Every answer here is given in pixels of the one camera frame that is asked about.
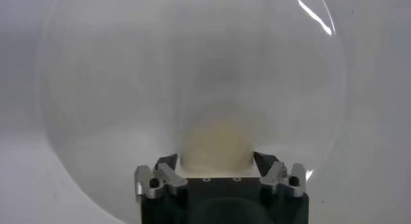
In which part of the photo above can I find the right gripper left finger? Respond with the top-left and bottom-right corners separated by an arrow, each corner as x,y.
134,153 -> 189,203

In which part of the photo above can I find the round white plate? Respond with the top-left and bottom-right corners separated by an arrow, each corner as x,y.
37,0 -> 347,224

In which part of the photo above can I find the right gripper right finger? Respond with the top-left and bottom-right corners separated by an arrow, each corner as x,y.
253,151 -> 308,199

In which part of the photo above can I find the white steamed baozi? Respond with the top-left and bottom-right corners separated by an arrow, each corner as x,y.
179,117 -> 254,177

